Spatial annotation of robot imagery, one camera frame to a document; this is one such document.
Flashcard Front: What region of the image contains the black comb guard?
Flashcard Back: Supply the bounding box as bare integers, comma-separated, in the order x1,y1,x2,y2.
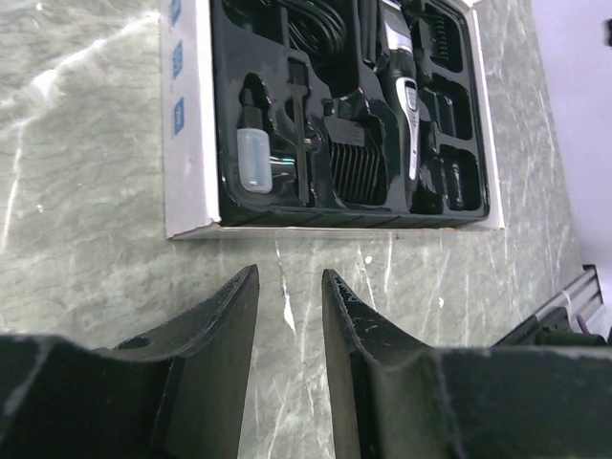
324,117,387,207
417,5,463,73

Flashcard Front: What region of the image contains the silver hair clipper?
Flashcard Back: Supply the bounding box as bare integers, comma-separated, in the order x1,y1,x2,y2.
379,1,441,215

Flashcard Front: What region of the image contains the black cleaning brush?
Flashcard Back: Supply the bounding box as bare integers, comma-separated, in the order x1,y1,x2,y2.
288,58,311,206

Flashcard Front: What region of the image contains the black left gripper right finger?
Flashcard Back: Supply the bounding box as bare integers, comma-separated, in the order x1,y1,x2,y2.
321,270,611,458

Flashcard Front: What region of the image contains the white hair clipper box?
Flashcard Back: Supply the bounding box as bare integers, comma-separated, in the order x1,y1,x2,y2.
160,1,505,239

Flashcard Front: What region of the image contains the black comb guard in box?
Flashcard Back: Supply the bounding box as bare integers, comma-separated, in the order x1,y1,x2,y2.
324,117,387,207

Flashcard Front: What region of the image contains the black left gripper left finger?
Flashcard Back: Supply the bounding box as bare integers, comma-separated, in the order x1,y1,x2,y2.
1,266,259,458

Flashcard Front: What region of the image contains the small oil bottle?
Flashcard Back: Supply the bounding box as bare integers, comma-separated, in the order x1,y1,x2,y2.
236,88,273,194

